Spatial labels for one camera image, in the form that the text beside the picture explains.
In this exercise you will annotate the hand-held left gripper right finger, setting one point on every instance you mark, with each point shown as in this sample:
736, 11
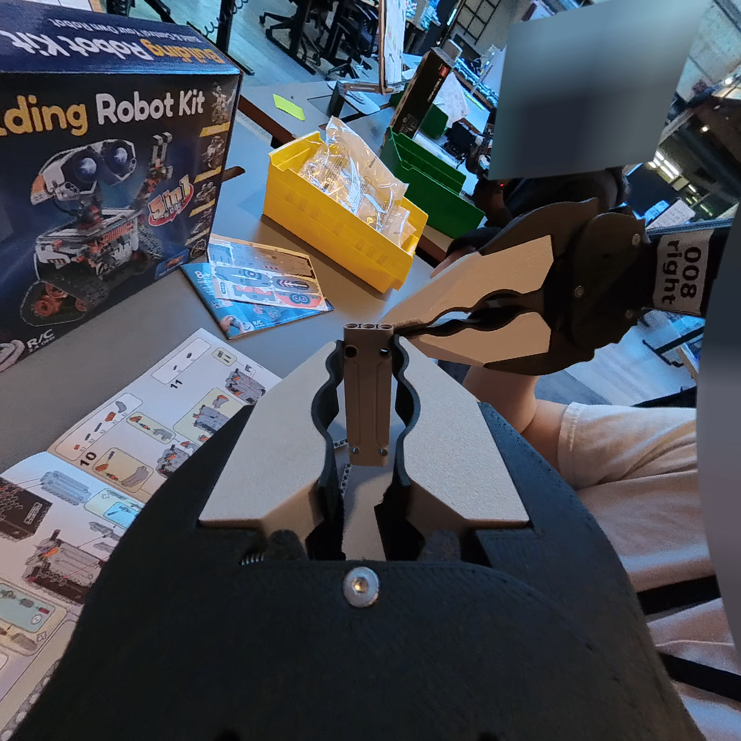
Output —
463, 463

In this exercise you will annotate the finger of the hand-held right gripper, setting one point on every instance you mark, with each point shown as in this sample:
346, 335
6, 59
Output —
492, 272
498, 341

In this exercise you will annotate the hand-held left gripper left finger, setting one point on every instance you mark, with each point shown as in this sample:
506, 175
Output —
266, 463

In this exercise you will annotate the grey perforated building beam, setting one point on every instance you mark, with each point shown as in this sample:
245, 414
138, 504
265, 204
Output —
344, 469

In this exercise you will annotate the grey rectangular building piece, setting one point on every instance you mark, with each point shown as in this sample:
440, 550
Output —
367, 393

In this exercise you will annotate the person's right forearm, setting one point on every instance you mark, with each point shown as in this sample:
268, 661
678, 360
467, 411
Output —
509, 399

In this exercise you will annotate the grey desk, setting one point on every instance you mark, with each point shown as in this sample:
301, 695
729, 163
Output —
173, 312

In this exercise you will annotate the person's right hand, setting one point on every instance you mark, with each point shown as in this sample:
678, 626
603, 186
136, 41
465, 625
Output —
454, 261

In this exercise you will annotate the green plastic bin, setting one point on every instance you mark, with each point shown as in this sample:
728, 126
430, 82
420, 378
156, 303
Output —
440, 191

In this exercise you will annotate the blue booklet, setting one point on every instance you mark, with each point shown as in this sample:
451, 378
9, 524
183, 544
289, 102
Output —
243, 327

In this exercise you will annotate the white instruction manual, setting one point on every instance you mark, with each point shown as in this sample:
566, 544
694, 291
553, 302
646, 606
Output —
116, 451

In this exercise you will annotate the heap of clear plastic bags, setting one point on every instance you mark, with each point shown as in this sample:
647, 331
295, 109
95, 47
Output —
353, 173

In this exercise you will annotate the yellow plastic bin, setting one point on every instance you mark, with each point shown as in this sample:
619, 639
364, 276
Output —
324, 231

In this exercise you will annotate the person's white shirt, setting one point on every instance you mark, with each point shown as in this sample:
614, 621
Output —
637, 463

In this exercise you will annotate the printed sticker sheet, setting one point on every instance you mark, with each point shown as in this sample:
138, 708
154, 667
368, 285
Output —
266, 278

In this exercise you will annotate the black cardboard box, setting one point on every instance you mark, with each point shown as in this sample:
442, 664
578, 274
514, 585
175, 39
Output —
420, 92

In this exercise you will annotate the wooden easel board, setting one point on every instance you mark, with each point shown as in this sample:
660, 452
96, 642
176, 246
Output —
391, 46

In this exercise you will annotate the yellow-green sticky note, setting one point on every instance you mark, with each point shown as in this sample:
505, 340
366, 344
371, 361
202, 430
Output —
289, 107

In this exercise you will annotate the brown wooden stick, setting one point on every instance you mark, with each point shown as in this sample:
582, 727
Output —
233, 172

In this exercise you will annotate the wood-edged grey table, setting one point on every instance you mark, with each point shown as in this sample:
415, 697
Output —
260, 95

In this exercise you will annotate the blue robot kit box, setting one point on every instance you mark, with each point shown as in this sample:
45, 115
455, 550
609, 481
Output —
116, 173

